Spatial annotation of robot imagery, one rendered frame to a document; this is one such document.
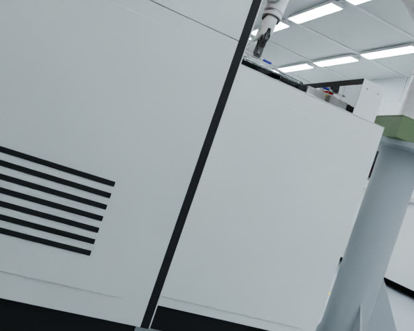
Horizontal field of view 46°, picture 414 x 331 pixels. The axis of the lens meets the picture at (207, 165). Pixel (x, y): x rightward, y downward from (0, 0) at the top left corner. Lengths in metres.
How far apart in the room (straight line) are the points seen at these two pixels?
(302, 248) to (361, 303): 0.41
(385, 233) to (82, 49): 1.26
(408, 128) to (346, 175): 0.33
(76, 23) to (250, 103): 0.57
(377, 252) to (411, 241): 3.20
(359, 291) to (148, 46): 1.19
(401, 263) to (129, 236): 4.14
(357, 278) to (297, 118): 0.68
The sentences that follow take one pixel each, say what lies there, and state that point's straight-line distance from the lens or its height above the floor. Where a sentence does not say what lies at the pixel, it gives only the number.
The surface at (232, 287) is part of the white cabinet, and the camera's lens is 1.54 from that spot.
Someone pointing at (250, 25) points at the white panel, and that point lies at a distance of 1.26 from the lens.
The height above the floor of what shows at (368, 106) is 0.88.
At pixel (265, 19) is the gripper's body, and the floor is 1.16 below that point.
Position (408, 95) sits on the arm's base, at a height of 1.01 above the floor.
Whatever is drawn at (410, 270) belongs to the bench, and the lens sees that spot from 5.03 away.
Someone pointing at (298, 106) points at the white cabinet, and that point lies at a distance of 1.54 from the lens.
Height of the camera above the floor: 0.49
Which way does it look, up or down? 1 degrees up
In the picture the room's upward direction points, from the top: 19 degrees clockwise
